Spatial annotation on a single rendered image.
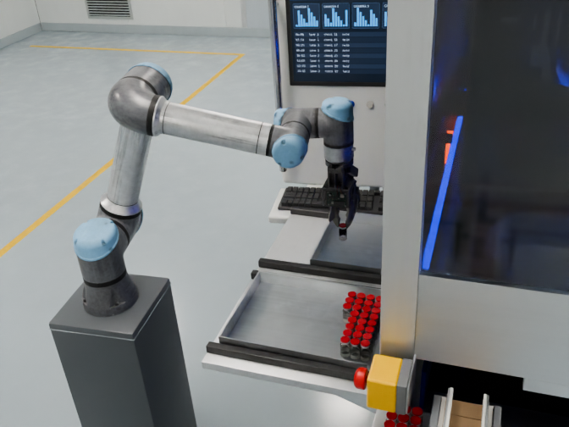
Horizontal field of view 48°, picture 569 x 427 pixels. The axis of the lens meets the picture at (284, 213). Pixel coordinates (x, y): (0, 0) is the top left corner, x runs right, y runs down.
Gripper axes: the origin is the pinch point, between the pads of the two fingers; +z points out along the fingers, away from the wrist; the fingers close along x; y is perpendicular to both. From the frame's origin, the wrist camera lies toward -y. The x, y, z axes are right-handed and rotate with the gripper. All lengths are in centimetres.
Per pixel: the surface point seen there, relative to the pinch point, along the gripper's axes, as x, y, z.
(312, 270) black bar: -5.0, 14.4, 7.0
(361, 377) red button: 18, 60, -4
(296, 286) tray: -7.3, 20.7, 7.9
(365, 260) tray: 7.1, 4.9, 8.4
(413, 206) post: 26, 53, -38
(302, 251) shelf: -10.7, 4.2, 8.4
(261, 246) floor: -76, -118, 95
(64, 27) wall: -466, -502, 85
